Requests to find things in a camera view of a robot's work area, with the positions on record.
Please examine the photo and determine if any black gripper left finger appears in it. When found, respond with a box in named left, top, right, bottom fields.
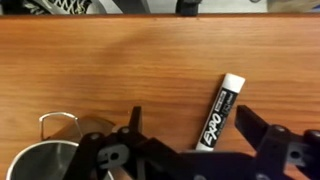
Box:
left=129, top=106, right=142, bottom=132

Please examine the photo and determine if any black and white Expo marker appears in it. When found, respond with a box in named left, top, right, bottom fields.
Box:
left=196, top=73, right=246, bottom=151

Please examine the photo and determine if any small stainless steel pot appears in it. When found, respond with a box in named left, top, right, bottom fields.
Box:
left=5, top=111, right=115, bottom=180

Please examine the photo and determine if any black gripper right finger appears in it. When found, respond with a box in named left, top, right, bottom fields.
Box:
left=235, top=105, right=269, bottom=149

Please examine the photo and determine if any wooden desk with metal legs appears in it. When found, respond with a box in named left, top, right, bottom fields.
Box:
left=0, top=14, right=320, bottom=174

